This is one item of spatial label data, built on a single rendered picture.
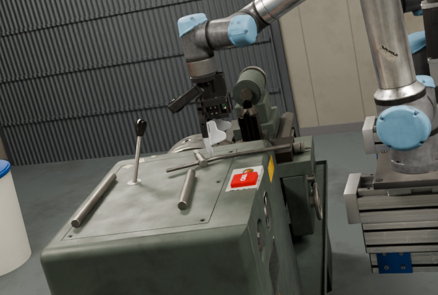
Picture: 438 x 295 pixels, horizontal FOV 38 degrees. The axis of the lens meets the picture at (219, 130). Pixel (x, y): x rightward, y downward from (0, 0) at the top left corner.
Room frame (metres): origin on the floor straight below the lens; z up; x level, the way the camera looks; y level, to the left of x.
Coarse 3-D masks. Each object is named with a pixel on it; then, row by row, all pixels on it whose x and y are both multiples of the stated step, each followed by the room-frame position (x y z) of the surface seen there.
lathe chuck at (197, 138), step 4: (188, 136) 1.96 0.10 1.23; (192, 136) 1.94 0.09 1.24; (196, 136) 1.93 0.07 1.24; (200, 136) 1.92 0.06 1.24; (184, 140) 1.93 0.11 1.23; (192, 140) 1.90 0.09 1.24; (196, 140) 1.89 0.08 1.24; (200, 140) 1.88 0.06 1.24; (176, 144) 1.95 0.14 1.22; (180, 144) 1.91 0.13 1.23; (184, 144) 1.88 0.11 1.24; (216, 144) 1.86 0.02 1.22; (220, 144) 1.87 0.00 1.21; (224, 144) 1.88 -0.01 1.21; (228, 144) 1.89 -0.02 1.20; (172, 148) 1.92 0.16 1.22; (168, 152) 1.92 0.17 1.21
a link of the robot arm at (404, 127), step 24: (360, 0) 1.39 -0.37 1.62; (384, 0) 1.35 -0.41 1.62; (384, 24) 1.36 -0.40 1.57; (384, 48) 1.36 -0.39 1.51; (408, 48) 1.36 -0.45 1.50; (384, 72) 1.36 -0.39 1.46; (408, 72) 1.35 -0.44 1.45; (384, 96) 1.36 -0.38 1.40; (408, 96) 1.33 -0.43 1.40; (384, 120) 1.34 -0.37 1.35; (408, 120) 1.32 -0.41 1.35; (432, 120) 1.40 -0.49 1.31; (408, 144) 1.33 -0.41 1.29
